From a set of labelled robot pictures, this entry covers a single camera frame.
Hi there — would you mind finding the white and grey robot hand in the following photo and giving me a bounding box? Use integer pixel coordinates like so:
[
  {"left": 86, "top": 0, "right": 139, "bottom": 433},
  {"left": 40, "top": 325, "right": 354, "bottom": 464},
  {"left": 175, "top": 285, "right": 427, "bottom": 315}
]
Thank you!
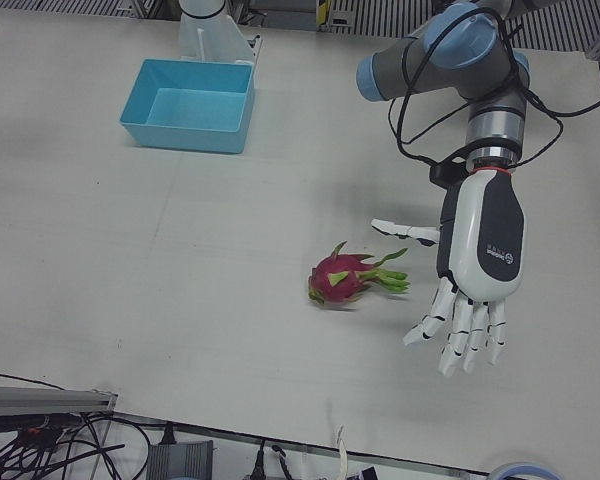
[{"left": 371, "top": 168, "right": 527, "bottom": 380}]

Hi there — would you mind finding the pink dragon fruit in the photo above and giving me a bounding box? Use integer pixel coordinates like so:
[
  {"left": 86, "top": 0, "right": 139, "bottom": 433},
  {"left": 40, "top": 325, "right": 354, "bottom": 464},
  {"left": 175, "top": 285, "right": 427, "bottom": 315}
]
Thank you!
[{"left": 307, "top": 240, "right": 412, "bottom": 307}]

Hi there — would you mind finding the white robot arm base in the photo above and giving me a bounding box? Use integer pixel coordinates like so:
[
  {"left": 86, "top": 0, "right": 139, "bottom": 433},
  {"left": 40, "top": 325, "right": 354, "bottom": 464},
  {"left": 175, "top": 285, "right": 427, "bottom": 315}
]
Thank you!
[{"left": 177, "top": 0, "right": 264, "bottom": 66}]

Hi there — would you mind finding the blue and white round object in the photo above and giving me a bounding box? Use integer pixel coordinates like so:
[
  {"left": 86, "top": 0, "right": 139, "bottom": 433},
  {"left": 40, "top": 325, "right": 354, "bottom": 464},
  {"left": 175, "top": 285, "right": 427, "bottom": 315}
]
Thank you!
[{"left": 487, "top": 460, "right": 564, "bottom": 480}]

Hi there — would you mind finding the white tag strip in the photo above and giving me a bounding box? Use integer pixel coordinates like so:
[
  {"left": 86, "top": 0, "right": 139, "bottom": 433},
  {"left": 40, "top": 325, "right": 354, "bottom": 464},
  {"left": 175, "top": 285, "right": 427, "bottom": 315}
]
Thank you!
[{"left": 335, "top": 424, "right": 350, "bottom": 480}]

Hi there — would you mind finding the light blue plastic bin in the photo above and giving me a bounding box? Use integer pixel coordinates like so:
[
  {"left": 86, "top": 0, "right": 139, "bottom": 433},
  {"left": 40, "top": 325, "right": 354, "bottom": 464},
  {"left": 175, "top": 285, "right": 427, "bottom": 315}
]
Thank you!
[{"left": 118, "top": 58, "right": 256, "bottom": 156}]

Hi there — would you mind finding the grey ribbed power box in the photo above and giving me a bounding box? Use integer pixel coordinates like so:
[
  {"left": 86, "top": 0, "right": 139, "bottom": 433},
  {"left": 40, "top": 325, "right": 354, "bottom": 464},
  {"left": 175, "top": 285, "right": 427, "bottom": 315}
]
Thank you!
[{"left": 144, "top": 439, "right": 215, "bottom": 480}]

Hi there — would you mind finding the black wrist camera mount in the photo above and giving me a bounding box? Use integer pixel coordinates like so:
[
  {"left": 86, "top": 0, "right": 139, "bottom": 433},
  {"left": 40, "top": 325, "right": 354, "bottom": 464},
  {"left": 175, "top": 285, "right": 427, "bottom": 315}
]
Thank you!
[{"left": 428, "top": 158, "right": 470, "bottom": 190}]

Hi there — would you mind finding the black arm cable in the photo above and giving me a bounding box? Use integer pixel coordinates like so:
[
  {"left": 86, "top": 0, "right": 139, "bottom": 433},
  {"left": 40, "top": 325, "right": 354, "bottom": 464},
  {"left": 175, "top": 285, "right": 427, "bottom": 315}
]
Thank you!
[{"left": 387, "top": 0, "right": 600, "bottom": 171}]

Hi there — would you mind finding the black cable connector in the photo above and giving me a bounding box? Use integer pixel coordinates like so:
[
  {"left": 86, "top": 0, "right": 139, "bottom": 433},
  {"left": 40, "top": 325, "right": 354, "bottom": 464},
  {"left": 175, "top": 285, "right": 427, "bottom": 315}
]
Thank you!
[{"left": 252, "top": 438, "right": 287, "bottom": 480}]

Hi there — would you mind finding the black cable bundle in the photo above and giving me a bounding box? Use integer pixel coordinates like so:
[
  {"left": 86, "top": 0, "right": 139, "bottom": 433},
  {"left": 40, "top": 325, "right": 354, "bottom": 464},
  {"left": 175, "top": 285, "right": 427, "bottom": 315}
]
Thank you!
[{"left": 0, "top": 372, "right": 154, "bottom": 480}]

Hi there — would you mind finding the aluminium extrusion rail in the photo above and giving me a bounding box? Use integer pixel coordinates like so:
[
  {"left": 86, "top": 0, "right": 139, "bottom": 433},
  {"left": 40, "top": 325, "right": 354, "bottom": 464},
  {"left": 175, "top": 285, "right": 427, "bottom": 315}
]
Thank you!
[{"left": 0, "top": 384, "right": 119, "bottom": 416}]

